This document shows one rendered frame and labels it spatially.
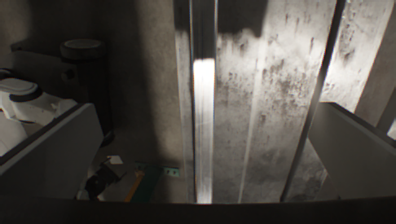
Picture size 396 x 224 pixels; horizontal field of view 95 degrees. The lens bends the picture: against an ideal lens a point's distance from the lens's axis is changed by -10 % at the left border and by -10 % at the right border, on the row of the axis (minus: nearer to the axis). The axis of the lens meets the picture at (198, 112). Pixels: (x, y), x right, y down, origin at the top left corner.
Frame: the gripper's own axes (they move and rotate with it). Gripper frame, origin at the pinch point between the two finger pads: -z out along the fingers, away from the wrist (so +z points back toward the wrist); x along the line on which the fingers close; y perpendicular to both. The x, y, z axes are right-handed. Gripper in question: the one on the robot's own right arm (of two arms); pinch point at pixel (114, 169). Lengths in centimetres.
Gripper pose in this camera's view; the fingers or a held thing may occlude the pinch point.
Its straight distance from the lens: 110.2
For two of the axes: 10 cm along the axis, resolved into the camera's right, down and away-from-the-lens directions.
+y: 5.6, -6.5, -5.2
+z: -3.5, 3.8, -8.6
